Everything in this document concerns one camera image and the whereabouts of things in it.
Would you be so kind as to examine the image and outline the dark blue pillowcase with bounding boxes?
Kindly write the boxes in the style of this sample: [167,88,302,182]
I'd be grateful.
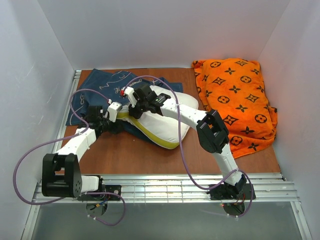
[65,68,184,143]

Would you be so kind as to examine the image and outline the white pillow yellow edge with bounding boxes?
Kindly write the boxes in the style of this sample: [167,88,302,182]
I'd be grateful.
[117,85,199,150]

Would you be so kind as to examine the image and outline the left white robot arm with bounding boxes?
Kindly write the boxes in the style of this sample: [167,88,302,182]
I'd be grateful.
[41,102,122,198]

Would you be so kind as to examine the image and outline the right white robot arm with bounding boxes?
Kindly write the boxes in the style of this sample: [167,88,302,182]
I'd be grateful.
[121,84,247,198]

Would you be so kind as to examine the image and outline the orange patterned blanket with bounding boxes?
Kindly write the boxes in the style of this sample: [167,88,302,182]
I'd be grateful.
[191,58,278,159]

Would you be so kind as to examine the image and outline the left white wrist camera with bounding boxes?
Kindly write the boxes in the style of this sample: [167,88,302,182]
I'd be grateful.
[107,102,122,123]

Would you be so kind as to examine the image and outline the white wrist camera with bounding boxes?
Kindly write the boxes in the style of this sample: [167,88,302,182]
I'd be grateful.
[107,102,122,123]
[120,86,137,108]

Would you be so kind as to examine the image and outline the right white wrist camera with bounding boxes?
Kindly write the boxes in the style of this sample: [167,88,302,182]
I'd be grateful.
[120,86,137,108]

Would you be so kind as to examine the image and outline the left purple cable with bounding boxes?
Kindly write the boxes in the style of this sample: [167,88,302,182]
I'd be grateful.
[12,88,126,227]

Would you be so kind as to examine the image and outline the purple cable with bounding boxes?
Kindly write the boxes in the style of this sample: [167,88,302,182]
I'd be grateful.
[12,88,126,227]
[124,75,255,219]

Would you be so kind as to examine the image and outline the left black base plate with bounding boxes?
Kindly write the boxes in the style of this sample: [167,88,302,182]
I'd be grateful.
[77,184,122,202]

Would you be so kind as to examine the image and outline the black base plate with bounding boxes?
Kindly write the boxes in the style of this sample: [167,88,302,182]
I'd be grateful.
[77,184,122,202]
[206,183,256,200]

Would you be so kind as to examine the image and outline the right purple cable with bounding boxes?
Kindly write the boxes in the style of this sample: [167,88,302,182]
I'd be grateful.
[124,75,255,219]

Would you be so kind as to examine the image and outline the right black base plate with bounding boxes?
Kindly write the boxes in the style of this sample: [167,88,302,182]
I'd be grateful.
[206,183,256,200]

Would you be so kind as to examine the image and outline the aluminium rail frame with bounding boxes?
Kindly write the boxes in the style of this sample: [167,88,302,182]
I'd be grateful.
[22,173,312,240]

